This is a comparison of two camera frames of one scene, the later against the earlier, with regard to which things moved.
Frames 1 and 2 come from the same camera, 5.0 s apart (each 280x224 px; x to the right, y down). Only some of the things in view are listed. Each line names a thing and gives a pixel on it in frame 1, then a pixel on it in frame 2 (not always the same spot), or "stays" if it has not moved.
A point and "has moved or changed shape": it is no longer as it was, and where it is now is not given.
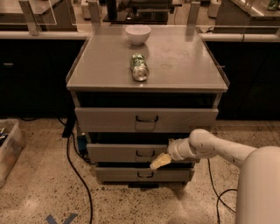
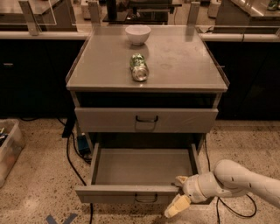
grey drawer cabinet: [137, 88] stays
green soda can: [140, 70] stays
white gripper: [173, 150] -> [192, 186]
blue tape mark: [51, 220] stays
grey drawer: [125, 152] has moved or changed shape
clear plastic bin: [12, 142] stays
